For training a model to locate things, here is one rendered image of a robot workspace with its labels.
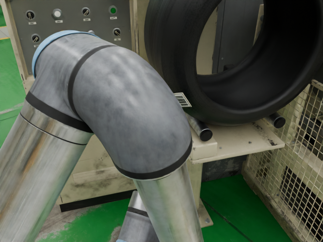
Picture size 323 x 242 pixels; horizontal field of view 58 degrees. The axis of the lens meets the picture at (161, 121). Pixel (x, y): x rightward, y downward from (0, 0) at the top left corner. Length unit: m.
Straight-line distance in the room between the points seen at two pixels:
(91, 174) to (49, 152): 1.35
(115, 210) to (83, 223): 0.21
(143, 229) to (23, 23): 1.03
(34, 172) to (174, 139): 0.21
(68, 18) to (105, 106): 1.11
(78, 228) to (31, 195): 1.44
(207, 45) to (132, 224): 0.79
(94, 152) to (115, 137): 1.34
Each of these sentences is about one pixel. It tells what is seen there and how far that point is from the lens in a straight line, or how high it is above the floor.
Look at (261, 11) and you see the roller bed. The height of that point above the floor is 1.17.
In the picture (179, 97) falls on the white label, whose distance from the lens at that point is 0.87.
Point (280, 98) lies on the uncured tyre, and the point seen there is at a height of 1.01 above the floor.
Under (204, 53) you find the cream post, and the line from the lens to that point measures 1.26.
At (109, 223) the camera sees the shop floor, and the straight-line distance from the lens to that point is 1.88.
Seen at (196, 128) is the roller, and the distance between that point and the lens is 0.99.
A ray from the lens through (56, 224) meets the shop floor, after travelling 1.96.
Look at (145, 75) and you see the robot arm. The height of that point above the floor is 1.31.
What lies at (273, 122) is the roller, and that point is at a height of 0.90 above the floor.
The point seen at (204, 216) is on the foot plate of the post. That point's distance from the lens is 1.89.
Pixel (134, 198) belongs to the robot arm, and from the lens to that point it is 0.76.
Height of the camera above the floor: 1.45
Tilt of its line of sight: 32 degrees down
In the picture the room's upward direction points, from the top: straight up
